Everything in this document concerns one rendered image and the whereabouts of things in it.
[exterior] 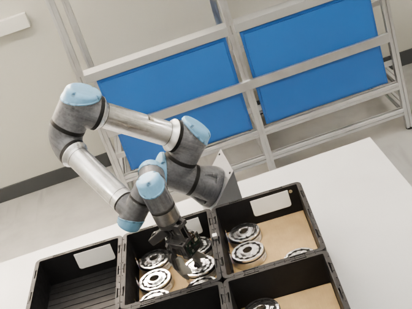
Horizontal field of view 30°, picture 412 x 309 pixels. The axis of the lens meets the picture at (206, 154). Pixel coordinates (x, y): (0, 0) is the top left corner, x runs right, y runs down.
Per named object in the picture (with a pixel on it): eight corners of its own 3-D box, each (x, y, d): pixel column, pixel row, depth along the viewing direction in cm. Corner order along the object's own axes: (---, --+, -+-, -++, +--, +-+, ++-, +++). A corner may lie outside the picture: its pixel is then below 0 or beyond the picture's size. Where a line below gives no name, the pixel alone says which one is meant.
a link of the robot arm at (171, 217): (145, 215, 220) (163, 197, 224) (152, 227, 222) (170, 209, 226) (163, 218, 215) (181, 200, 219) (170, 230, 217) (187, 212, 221)
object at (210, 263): (182, 262, 239) (181, 260, 239) (213, 252, 239) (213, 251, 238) (184, 281, 230) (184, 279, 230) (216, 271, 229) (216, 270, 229)
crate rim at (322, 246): (213, 213, 249) (210, 207, 248) (301, 186, 248) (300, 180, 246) (224, 286, 214) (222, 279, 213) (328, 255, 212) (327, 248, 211)
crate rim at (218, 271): (125, 240, 251) (122, 233, 250) (212, 213, 249) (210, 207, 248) (122, 316, 215) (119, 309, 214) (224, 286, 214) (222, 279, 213)
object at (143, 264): (139, 255, 250) (138, 254, 249) (168, 246, 249) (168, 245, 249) (139, 273, 241) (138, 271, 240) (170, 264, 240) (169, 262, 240)
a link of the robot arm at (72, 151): (30, 145, 250) (121, 236, 225) (43, 117, 247) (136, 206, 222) (58, 146, 260) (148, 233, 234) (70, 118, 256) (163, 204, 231)
